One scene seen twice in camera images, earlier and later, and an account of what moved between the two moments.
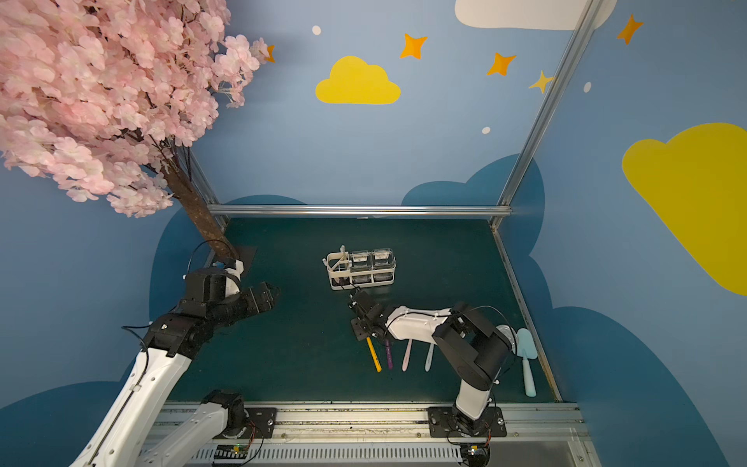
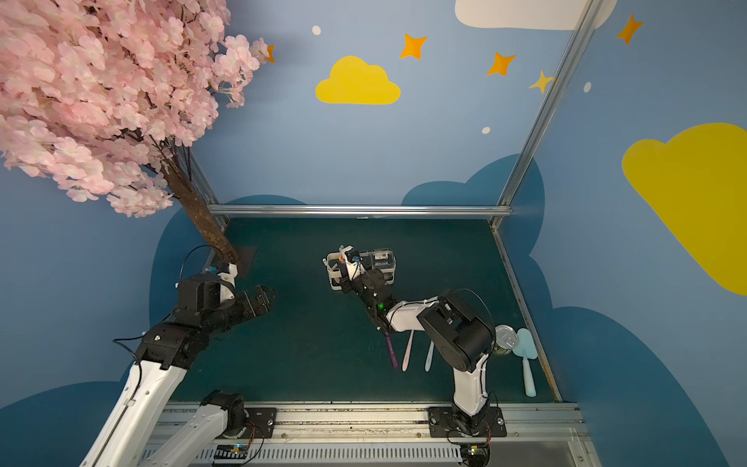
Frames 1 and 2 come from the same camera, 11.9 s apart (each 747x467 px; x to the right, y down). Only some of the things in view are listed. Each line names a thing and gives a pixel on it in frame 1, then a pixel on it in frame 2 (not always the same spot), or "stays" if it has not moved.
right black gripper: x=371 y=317 → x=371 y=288
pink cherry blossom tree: x=99 y=96 stays
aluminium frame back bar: x=362 y=209 stays
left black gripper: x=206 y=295 stays
